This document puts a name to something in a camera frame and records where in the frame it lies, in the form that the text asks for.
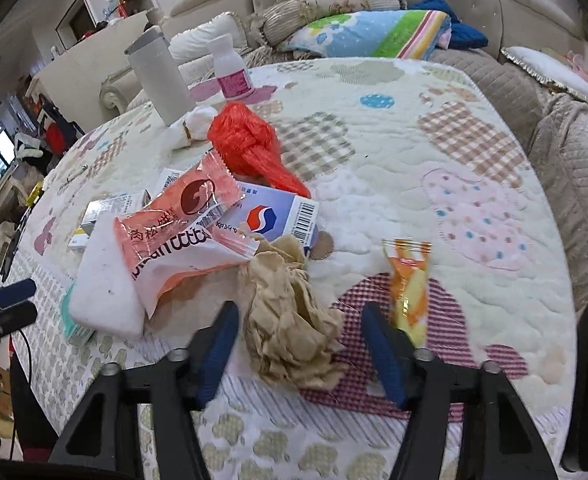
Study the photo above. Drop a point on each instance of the grey thermos cup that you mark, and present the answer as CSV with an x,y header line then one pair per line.
x,y
159,75

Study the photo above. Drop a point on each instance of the blue knitted cloth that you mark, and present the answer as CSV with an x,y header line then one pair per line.
x,y
466,35

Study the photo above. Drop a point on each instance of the white partition cabinet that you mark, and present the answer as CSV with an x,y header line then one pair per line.
x,y
74,75

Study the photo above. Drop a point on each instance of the patterned quilted table cover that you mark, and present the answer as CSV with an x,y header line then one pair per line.
x,y
424,220

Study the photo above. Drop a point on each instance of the white knotted cloth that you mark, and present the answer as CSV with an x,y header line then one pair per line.
x,y
199,117

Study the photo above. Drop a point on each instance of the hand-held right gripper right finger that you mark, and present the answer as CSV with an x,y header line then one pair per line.
x,y
385,355

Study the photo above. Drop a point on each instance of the dark wooden door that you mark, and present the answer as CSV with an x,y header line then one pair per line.
x,y
81,15

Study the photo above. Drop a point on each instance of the beige tufted sofa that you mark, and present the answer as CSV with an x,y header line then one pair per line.
x,y
549,10

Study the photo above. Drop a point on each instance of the small yellow object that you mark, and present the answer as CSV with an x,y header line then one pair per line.
x,y
35,194

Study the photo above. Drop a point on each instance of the orange yellow candy wrapper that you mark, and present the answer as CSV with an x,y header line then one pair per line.
x,y
409,290

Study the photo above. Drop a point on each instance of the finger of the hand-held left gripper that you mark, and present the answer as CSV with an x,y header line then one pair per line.
x,y
9,317
11,291

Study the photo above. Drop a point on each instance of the beige striped bolster pillow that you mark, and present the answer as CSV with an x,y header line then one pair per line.
x,y
294,20

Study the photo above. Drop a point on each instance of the green and white carton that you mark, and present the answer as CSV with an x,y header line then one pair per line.
x,y
114,206

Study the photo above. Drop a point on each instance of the colourful striped blanket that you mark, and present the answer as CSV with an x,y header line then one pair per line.
x,y
374,32

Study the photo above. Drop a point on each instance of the pink snack wrapper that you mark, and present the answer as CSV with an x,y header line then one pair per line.
x,y
174,220

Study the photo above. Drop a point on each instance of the white foam sponge block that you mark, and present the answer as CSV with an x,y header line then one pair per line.
x,y
104,285

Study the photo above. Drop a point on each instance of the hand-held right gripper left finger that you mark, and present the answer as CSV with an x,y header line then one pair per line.
x,y
219,345

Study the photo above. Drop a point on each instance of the red plastic bag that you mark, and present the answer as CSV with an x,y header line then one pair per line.
x,y
244,140

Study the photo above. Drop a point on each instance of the white bottle pink label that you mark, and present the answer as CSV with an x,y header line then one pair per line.
x,y
229,70

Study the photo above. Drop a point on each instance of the white pillow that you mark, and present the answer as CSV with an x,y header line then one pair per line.
x,y
194,40

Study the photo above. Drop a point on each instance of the brown tissue paper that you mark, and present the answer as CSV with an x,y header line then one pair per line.
x,y
284,320

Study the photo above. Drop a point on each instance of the white box with barcode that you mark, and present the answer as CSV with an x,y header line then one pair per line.
x,y
279,215

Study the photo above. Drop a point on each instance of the white cushion gold trim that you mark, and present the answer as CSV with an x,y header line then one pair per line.
x,y
549,72

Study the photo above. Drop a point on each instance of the teal packet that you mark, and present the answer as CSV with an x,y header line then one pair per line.
x,y
71,327

